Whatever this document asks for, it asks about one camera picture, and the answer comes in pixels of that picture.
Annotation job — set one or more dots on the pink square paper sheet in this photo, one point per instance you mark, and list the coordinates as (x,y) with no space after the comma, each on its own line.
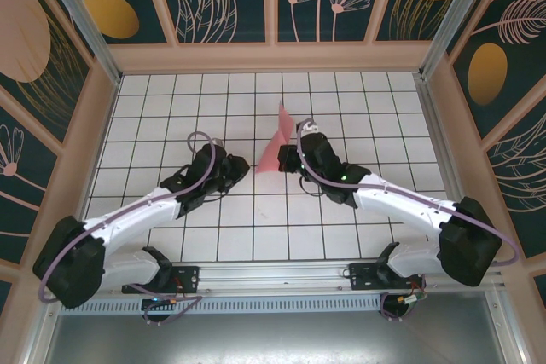
(273,155)

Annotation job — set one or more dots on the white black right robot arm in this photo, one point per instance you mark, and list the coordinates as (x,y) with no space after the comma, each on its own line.
(396,206)

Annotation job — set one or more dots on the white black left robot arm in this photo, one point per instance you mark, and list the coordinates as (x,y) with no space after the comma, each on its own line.
(136,221)

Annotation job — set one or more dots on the grey metal sheet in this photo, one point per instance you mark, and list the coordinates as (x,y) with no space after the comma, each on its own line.
(273,338)

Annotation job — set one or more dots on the orange circle leaves art panel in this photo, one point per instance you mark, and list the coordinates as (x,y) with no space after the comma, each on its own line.
(251,6)

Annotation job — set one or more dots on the orange oval feather art panel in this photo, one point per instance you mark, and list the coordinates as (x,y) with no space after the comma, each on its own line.
(512,61)

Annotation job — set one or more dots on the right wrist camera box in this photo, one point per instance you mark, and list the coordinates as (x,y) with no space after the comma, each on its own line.
(311,126)

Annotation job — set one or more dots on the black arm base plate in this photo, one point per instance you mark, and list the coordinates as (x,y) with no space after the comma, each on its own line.
(187,274)
(362,279)

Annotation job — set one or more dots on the long aluminium mounting rail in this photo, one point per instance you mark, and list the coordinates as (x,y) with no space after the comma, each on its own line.
(273,274)

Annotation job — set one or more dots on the aluminium table side rail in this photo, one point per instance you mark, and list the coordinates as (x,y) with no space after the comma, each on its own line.
(435,125)

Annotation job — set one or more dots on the pink flowers wall art panel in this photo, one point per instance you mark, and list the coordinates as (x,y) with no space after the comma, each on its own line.
(362,27)

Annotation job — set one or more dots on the aluminium corner post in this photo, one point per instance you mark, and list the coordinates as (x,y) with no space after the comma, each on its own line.
(87,27)
(457,19)

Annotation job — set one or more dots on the pink leaves wall art panel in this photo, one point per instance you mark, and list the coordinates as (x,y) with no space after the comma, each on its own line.
(520,176)

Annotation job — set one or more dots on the single flower wall art panel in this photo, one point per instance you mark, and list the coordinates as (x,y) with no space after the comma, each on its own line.
(25,193)

